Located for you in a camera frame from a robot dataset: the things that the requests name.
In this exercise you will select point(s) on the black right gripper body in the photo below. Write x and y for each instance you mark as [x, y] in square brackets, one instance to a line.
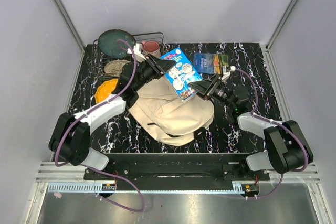
[221, 94]

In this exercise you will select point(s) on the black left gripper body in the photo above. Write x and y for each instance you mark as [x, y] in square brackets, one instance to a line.
[147, 72]

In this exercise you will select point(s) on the blue comic book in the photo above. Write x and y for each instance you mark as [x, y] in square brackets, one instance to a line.
[181, 74]

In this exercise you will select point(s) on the Animal Farm paperback book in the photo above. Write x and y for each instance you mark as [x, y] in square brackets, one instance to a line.
[211, 63]

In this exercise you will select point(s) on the cream canvas student bag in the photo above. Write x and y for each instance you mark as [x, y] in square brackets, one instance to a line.
[166, 118]

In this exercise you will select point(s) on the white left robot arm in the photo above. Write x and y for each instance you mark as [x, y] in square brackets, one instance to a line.
[70, 139]

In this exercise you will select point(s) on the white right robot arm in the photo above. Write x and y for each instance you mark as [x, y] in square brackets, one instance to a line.
[287, 149]

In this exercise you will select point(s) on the beige patterned plate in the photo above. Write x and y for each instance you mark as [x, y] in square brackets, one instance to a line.
[115, 67]

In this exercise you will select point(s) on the pink patterned mug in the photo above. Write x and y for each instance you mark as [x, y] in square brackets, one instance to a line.
[151, 48]

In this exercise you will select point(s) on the orange dotted plate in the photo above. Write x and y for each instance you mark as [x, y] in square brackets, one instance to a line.
[105, 89]

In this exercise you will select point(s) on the dark green plate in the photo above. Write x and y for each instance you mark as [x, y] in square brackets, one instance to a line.
[107, 42]

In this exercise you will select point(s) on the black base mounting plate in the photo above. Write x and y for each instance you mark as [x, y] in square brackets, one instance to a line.
[181, 170]

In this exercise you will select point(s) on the wire dish rack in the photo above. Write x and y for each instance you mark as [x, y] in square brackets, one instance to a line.
[108, 58]

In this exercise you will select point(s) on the white cable duct strip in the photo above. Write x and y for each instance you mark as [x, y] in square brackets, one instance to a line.
[232, 188]

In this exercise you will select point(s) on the aluminium frame rail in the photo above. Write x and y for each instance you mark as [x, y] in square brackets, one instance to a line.
[70, 25]

